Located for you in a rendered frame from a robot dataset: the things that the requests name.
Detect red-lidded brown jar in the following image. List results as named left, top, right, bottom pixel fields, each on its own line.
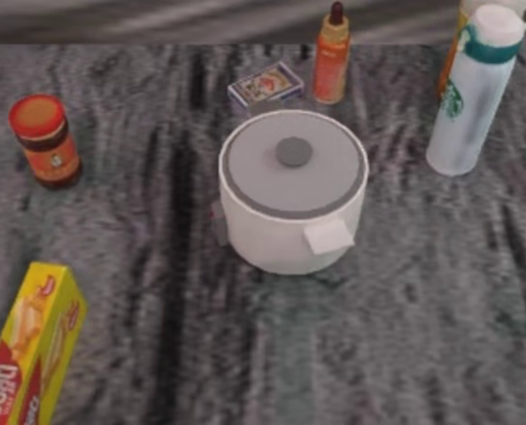
left=8, top=94, right=84, bottom=190

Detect blue playing card box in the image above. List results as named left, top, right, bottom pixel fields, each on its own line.
left=227, top=61, right=305, bottom=111

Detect orange dropper bottle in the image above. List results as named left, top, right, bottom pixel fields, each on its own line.
left=312, top=1, right=353, bottom=105

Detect white tumbler with green band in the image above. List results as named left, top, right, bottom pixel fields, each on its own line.
left=424, top=4, right=526, bottom=178

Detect yellow bottle with white cap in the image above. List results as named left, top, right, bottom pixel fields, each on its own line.
left=437, top=0, right=526, bottom=99

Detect yellow wafer box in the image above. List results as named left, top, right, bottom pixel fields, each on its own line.
left=0, top=260, right=89, bottom=425

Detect white pot with grey lid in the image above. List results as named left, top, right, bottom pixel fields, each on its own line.
left=211, top=110, right=370, bottom=275

